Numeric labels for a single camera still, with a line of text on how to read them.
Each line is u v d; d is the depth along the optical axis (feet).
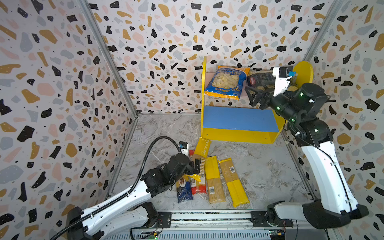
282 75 1.50
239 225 2.40
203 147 3.24
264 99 1.60
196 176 2.81
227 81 2.50
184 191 2.66
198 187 2.71
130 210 1.53
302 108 1.37
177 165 1.68
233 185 2.73
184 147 2.06
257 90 1.58
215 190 2.68
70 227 1.22
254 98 1.65
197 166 2.13
